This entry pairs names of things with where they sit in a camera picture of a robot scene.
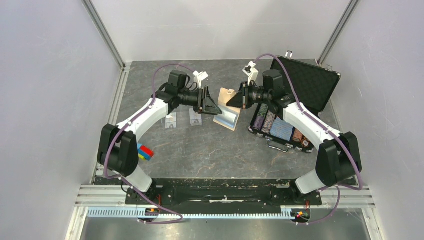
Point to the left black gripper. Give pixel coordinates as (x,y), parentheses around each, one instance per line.
(205,103)

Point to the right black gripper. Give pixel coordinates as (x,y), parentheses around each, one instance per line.
(237,100)

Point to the tan leather card holder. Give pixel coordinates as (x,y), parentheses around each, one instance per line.
(230,115)

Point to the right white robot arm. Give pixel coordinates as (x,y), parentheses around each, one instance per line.
(338,153)

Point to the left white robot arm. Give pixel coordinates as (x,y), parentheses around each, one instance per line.
(118,149)

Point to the black poker chip case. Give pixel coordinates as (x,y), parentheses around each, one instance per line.
(308,84)

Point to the colourful toy block stack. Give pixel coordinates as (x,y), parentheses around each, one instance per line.
(144,153)

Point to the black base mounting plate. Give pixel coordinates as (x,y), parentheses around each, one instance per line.
(175,195)

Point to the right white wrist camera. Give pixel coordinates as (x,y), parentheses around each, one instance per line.
(251,72)

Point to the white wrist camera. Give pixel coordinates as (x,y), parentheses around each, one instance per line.
(199,77)
(251,72)

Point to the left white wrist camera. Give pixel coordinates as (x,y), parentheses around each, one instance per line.
(199,77)

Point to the right aluminium corner post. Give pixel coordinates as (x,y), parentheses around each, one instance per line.
(341,24)

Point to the aluminium corner post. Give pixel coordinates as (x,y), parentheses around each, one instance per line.
(96,18)
(341,24)

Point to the aluminium front frame rail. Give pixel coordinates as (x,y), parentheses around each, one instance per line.
(109,201)

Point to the left aluminium corner post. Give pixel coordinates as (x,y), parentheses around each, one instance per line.
(96,18)

